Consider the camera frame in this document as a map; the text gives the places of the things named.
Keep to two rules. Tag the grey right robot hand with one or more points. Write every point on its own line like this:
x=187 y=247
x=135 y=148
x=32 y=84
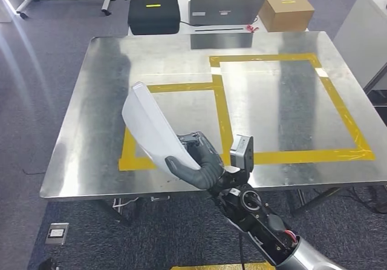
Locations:
x=208 y=172

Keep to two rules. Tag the white plastic car part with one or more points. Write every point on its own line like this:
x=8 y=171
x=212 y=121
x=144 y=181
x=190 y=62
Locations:
x=151 y=128

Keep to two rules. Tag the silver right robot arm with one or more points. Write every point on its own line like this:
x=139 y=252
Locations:
x=305 y=260

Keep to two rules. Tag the yellow tape on workbench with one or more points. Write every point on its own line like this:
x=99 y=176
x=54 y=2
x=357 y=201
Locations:
x=223 y=115

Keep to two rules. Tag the steel workbench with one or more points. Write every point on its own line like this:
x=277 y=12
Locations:
x=99 y=119

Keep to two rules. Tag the silver floor socket box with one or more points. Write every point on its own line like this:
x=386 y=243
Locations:
x=56 y=233
x=160 y=198

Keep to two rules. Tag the yellow floor tape square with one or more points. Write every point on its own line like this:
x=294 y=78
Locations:
x=211 y=267

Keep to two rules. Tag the white office desk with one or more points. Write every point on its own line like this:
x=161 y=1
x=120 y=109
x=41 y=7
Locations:
x=184 y=11

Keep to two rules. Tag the black carrying case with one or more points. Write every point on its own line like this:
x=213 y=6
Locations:
x=154 y=19

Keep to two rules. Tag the white paper label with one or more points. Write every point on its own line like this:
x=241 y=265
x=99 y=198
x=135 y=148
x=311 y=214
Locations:
x=321 y=72

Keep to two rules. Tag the brown cardboard box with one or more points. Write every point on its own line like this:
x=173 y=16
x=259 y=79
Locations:
x=287 y=11

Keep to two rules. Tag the grey top steel table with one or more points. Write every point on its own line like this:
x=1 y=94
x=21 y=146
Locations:
x=360 y=39

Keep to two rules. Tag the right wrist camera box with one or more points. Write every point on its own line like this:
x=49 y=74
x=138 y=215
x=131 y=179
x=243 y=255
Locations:
x=240 y=152

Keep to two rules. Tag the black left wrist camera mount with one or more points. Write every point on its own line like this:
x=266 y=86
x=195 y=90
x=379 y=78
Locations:
x=48 y=265

